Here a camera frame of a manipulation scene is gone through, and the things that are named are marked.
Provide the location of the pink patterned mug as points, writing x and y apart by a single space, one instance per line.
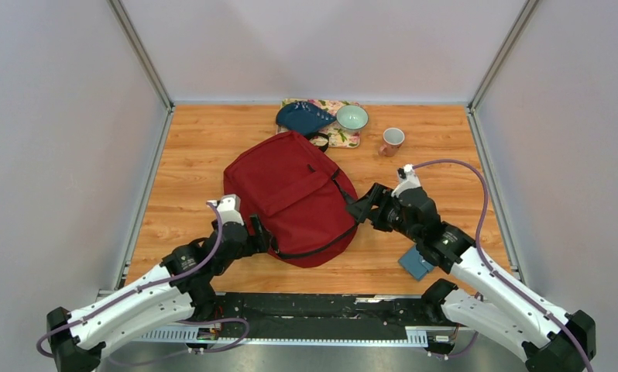
393 139

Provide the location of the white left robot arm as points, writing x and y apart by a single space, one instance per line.
176 290

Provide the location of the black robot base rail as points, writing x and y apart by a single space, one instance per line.
331 318

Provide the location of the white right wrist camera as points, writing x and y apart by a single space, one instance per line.
407 179

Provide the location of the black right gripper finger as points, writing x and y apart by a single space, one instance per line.
377 218
373 198

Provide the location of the blue leather wallet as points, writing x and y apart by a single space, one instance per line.
415 264

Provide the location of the dark blue leaf plate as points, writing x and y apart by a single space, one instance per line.
303 117

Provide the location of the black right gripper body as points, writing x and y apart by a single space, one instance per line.
395 222

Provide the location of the red student backpack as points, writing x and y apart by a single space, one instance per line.
300 196

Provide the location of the pale green ceramic bowl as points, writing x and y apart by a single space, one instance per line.
352 117

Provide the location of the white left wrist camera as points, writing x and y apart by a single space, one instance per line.
227 209

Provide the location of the floral rectangular tray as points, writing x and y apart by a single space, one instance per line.
338 135

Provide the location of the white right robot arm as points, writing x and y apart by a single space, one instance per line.
543 335

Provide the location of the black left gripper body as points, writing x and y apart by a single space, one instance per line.
245 251

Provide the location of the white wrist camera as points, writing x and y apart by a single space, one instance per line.
407 179
227 209

